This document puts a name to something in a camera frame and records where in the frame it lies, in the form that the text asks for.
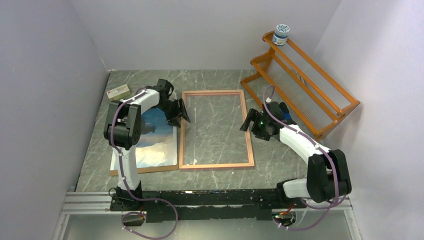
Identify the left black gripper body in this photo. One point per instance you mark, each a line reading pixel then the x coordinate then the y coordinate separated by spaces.
pixel 171 109

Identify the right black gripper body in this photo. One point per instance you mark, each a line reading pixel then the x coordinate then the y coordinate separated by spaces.
pixel 259 127

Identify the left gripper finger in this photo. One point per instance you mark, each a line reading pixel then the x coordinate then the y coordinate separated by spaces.
pixel 175 122
pixel 183 111

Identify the copper wooden picture frame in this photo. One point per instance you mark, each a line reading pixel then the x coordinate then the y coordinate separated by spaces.
pixel 217 165

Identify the mountain landscape photo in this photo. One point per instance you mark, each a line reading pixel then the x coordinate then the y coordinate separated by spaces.
pixel 153 118

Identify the clear acrylic sheet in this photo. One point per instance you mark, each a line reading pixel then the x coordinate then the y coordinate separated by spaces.
pixel 215 129

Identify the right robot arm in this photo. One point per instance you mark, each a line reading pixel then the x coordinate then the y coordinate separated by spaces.
pixel 327 178

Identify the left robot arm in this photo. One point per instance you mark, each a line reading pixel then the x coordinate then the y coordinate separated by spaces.
pixel 124 126

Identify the blue stapler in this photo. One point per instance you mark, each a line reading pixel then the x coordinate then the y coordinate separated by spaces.
pixel 285 111

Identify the small white red box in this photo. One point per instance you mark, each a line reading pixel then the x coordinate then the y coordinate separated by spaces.
pixel 118 92

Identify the orange wooden rack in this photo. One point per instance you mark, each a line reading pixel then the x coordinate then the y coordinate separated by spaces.
pixel 315 97

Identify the white blue jar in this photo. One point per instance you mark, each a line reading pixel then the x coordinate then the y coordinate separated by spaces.
pixel 281 34

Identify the brown frame backing board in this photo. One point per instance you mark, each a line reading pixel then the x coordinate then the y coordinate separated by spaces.
pixel 157 151

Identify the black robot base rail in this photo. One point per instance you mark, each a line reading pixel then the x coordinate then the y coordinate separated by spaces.
pixel 168 205

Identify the aluminium extrusion rail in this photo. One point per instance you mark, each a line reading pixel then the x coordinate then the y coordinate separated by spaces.
pixel 98 203

